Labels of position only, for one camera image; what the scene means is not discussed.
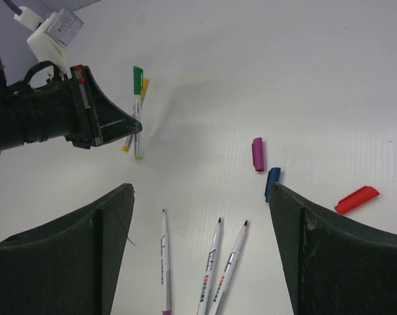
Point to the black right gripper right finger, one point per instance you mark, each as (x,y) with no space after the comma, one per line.
(331,263)

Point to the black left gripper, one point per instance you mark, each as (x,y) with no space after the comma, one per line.
(46,104)

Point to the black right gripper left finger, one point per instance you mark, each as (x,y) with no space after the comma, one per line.
(70,265)

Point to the yellow pen cap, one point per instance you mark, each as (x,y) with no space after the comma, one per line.
(145,83)

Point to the green pen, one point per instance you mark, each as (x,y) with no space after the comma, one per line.
(137,140)

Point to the purple pen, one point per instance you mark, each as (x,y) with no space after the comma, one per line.
(165,267)

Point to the green pen cap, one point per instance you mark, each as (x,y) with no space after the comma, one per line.
(137,80)

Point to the red pen cap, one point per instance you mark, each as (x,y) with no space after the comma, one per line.
(356,199)

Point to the red pen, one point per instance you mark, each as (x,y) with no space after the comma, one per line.
(229,269)

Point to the blue pen cap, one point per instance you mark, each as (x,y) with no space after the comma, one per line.
(272,177)

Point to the blue pen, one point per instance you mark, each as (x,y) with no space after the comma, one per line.
(211,263)

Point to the purple pen cap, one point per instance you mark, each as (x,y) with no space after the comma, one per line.
(257,148)

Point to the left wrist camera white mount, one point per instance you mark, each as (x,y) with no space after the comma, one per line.
(51,35)

